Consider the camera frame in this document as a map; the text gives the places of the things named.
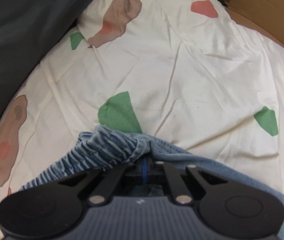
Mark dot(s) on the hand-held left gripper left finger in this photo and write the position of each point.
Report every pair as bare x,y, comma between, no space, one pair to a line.
112,180

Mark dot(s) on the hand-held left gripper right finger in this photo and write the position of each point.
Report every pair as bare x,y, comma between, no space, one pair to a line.
144,172

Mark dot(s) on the light blue jeans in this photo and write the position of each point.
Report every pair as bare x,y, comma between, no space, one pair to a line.
112,150

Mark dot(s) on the cream bear print blanket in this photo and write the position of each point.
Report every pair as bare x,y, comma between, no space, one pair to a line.
182,75

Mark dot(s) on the flattened cardboard sheet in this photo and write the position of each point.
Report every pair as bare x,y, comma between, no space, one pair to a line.
261,5

